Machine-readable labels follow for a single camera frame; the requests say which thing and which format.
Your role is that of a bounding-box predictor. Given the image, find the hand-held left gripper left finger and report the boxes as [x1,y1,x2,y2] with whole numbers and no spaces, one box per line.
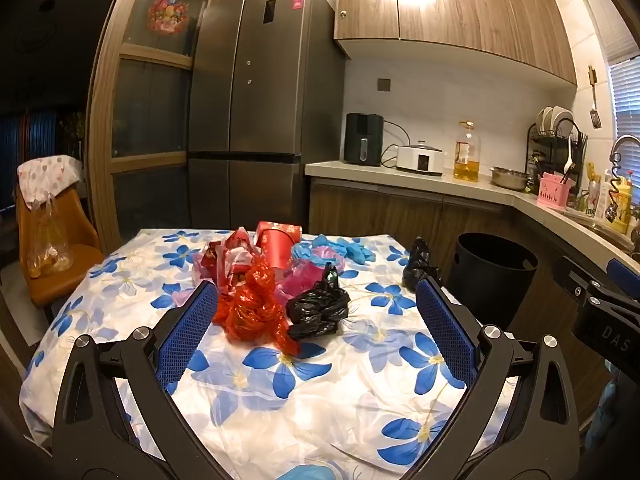
[51,280,236,480]

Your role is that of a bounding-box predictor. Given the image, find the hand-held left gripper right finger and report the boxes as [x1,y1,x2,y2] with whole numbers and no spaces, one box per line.
[415,277,582,480]

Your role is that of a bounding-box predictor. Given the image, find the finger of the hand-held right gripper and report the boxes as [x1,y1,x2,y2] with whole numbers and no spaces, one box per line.
[554,255,640,307]

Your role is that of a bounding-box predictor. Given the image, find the black trash bin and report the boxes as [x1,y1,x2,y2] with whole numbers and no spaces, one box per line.
[447,232,540,334]

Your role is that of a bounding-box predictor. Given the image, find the red paper cup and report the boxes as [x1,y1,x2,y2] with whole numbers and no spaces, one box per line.
[258,227,296,269]

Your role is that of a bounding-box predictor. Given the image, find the pink plastic bag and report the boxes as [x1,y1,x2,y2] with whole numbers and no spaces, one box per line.
[275,259,346,307]

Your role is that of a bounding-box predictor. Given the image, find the person's right forearm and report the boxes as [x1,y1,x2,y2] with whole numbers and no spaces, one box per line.
[584,365,640,456]

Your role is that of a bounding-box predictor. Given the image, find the red plastic bag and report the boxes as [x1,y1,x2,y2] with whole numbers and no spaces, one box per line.
[212,255,301,356]

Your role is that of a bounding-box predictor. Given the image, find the small black plastic bag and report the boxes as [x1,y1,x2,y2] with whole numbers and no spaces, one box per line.
[401,237,444,294]

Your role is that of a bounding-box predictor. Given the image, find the white bottle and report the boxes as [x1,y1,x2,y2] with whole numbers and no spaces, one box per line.
[595,170,614,222]

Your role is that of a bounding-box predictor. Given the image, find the yellow bottle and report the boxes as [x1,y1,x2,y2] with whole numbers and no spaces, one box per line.
[612,182,634,234]

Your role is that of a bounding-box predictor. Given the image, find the red white plastic wrapper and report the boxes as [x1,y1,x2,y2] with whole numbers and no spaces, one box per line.
[192,227,266,287]

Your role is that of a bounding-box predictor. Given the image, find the pink utensil basket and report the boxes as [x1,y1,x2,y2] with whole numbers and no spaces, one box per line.
[537,172,578,211]

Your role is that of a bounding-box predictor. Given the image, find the steel bowl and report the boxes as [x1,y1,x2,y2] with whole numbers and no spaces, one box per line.
[489,166,531,192]

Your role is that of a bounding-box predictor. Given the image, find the large black plastic bag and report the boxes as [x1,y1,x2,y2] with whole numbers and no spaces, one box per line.
[285,262,351,342]

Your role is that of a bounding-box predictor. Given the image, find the kitchen counter with wooden cabinets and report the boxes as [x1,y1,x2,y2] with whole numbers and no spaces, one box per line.
[305,160,640,341]

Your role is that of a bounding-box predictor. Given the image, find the steel faucet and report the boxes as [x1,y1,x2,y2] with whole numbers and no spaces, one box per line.
[608,135,640,173]

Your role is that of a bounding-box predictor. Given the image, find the black dish rack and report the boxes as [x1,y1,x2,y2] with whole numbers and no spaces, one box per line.
[525,106,589,197]

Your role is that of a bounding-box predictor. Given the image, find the blue floral tablecloth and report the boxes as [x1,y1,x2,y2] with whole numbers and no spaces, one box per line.
[19,228,522,480]

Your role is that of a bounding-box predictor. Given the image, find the red box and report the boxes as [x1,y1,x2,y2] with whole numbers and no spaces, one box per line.
[254,219,304,249]

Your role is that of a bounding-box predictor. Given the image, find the orange chair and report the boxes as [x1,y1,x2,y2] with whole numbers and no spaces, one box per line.
[15,157,106,309]

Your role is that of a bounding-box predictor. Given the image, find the clear plastic bag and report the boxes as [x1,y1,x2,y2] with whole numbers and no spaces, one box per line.
[27,192,71,279]

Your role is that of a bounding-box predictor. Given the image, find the cooking oil bottle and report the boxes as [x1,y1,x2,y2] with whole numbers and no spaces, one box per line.
[453,120,482,182]

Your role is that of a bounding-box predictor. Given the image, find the hanging spatula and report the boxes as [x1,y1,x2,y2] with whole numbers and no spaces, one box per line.
[587,65,603,130]

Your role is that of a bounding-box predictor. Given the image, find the white rice cooker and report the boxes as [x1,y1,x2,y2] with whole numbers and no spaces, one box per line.
[395,140,445,177]

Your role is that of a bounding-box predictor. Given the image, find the window blind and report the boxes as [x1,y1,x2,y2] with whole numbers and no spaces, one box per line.
[575,0,640,153]

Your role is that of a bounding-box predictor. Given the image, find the dotted cloth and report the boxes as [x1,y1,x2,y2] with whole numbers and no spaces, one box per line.
[17,155,85,211]

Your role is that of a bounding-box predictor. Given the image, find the black air fryer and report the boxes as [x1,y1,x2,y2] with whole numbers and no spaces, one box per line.
[343,112,385,167]

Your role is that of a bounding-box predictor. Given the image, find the wooden glass sliding door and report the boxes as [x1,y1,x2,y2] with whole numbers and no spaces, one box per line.
[87,0,242,257]

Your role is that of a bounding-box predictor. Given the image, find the grey refrigerator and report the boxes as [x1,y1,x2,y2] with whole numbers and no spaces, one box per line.
[187,0,349,245]

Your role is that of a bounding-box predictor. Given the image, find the red round door decoration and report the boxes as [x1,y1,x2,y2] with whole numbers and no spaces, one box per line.
[146,0,191,36]

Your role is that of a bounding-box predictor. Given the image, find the wooden wall cabinets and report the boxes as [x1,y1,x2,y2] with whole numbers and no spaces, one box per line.
[333,0,579,87]

